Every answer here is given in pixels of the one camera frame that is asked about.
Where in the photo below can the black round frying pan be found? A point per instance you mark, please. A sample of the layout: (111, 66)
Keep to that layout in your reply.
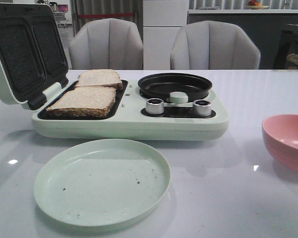
(160, 85)

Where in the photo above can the mint green sandwich maker lid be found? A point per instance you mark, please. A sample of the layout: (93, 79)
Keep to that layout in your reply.
(32, 57)

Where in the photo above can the silver control knob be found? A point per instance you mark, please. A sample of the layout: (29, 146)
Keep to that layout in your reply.
(202, 108)
(154, 106)

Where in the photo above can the right silver control knob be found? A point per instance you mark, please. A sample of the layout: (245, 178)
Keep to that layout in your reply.
(202, 108)

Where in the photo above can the pink plastic bowl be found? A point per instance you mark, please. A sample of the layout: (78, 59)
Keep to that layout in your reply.
(280, 136)

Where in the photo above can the right grey upholstered chair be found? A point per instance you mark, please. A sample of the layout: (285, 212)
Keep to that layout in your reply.
(212, 45)

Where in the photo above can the mint green breakfast maker base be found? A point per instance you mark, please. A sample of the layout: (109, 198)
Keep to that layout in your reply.
(128, 121)

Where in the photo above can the bread slice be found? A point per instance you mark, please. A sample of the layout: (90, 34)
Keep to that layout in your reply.
(85, 102)
(100, 77)

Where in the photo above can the dark appliance at right edge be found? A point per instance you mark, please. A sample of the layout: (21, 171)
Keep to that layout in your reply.
(288, 44)

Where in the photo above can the white refrigerator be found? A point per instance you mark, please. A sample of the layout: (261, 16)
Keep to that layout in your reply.
(162, 20)

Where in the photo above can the grey upholstered chair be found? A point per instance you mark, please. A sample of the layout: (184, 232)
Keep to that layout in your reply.
(212, 45)
(107, 44)

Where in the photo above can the mint green round plate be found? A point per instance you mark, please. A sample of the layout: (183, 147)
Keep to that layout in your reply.
(106, 184)

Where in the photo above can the fruit plate on counter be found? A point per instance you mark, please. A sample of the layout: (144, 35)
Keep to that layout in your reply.
(255, 5)

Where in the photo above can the left silver control knob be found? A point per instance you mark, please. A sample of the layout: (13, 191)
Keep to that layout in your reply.
(154, 106)

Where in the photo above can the grey kitchen counter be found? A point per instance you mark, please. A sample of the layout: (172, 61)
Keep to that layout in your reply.
(263, 27)

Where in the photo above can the left grey upholstered chair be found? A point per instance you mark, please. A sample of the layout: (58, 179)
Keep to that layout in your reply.
(107, 44)

